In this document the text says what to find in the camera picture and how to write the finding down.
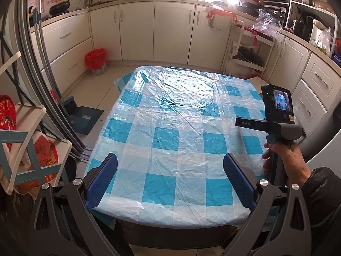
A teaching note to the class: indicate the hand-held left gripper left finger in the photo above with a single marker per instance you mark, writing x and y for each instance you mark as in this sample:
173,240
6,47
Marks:
105,176

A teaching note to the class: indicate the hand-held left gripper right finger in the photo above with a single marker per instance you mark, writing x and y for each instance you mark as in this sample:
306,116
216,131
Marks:
238,176

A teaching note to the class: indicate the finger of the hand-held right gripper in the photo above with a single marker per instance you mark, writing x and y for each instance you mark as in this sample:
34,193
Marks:
250,124

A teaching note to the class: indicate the person's right forearm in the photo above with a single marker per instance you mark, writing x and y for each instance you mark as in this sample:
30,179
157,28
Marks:
322,197

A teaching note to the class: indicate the red trash bin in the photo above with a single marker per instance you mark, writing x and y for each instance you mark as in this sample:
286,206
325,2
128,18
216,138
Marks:
94,58

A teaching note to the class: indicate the person's right hand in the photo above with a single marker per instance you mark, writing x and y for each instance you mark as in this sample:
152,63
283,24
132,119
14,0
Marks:
291,162

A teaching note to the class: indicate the black pan with lid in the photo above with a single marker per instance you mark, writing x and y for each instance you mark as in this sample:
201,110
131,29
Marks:
247,57

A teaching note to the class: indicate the blue dustpan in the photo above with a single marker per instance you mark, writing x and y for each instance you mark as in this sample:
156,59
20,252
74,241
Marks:
85,117

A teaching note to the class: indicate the white storage rack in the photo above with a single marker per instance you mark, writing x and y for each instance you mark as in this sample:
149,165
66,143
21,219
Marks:
266,41

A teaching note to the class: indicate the red printed cushion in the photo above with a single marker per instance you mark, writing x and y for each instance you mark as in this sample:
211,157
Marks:
44,149
6,117

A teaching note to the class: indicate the blue box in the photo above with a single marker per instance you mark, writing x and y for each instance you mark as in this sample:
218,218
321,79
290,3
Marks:
337,58

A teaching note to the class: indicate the blue checked plastic tablecloth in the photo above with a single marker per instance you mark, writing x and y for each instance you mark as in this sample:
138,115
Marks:
173,117

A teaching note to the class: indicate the black kettle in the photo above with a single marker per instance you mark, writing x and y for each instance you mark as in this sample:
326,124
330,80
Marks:
301,29

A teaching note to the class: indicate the white kettle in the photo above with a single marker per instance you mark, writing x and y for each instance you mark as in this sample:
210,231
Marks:
317,30

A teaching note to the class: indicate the clear plastic bag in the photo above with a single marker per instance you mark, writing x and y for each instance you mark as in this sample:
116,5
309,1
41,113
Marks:
266,21

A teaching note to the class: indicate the dark dining table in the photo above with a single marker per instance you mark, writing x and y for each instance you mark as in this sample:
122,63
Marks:
173,232

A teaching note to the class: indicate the black toaster oven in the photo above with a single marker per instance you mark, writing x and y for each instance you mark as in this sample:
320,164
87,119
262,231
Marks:
277,13

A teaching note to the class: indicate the white shelf unit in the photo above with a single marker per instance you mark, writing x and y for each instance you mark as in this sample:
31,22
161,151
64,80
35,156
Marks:
290,13

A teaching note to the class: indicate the white folding chair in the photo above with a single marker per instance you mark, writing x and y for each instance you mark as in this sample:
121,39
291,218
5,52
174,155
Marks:
29,114

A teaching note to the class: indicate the stacked folding chairs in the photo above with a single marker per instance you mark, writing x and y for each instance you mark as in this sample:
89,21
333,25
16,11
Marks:
53,90

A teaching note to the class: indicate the hanging white bin red bag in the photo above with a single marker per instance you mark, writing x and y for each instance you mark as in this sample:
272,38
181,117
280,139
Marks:
221,21

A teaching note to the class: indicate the stack of pots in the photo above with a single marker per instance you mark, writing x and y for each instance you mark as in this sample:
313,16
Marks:
250,4

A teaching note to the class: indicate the white kitchen cabinets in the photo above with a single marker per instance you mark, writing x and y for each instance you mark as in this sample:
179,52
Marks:
170,32

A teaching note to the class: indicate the pole with blue clip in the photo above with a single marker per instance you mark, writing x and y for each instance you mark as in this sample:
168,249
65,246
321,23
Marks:
36,17

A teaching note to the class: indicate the black frying pan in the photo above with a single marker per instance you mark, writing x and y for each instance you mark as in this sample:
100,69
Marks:
58,8

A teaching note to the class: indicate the teal folding frame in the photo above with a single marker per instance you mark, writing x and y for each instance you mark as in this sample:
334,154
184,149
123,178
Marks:
40,170

